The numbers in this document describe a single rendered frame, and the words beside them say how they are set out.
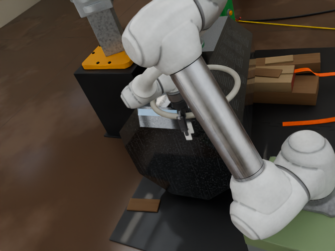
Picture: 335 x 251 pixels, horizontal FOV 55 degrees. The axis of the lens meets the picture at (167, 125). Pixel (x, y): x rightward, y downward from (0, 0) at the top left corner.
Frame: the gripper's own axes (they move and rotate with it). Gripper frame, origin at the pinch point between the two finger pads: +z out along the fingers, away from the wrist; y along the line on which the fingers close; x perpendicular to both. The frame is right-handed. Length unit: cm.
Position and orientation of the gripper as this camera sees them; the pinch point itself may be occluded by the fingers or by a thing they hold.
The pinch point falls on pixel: (188, 131)
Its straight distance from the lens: 161.1
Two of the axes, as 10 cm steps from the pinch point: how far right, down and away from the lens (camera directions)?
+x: -9.3, 0.7, 3.7
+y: 2.4, -6.3, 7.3
